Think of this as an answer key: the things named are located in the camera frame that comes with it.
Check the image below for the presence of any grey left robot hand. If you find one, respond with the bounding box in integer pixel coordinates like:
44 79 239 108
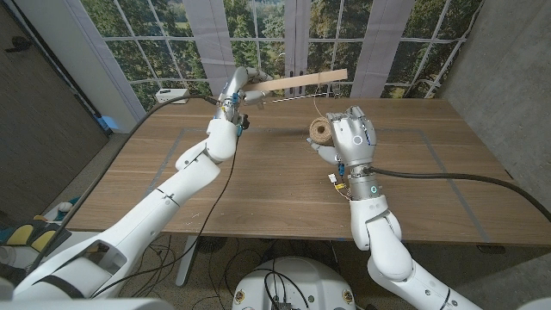
217 65 275 109

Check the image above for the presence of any blue floor object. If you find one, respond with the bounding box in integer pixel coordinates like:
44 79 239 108
96 115 121 131

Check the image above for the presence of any white table leg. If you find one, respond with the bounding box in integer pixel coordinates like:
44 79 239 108
175 235 200 288

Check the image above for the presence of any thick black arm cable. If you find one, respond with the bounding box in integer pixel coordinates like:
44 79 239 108
25 93 220 276
365 166 551 223

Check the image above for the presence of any jute twine spool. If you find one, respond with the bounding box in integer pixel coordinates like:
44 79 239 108
306 71 341 154

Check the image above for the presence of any black yellow foot pedal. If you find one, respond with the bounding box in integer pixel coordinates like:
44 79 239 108
0 217 72 259

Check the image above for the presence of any white power strip box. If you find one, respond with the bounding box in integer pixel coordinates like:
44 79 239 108
155 88 190 105

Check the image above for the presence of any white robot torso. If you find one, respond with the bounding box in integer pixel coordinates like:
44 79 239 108
231 256 357 310

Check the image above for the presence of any black wall hook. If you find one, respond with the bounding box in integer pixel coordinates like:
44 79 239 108
4 34 34 53

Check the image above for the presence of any printed forest window backdrop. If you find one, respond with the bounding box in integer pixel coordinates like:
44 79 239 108
79 0 486 113

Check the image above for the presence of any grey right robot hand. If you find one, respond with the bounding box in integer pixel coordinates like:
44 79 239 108
306 106 378 168

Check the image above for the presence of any black torso cable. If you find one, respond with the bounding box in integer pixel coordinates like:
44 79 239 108
263 270 311 309

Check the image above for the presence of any wooden clothes hanger with clips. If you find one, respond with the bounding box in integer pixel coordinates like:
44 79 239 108
243 67 349 104

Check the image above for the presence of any white teal floor object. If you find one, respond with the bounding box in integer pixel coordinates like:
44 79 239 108
58 196 82 213

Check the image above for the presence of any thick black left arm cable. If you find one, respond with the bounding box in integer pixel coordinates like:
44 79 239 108
25 93 220 276

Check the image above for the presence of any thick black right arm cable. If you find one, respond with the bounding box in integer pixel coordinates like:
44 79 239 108
365 166 551 223

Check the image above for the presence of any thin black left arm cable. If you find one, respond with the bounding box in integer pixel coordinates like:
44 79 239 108
90 135 240 299

